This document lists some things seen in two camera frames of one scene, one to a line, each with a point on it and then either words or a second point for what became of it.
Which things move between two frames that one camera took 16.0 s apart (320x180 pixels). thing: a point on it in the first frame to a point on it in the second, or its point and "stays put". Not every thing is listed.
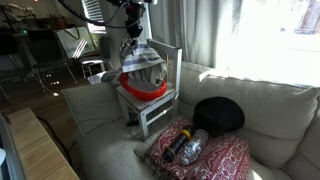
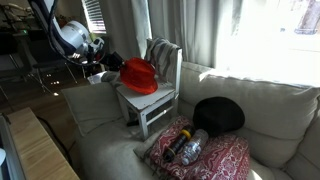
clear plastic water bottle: (193, 148) stays put
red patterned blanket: (223, 157) stays put
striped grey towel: (138, 58) to (162, 54)
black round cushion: (218, 114) stays put
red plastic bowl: (141, 91) to (139, 75)
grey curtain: (201, 29) stays put
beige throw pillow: (93, 106) stays put
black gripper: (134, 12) to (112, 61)
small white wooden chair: (165, 103) stays put
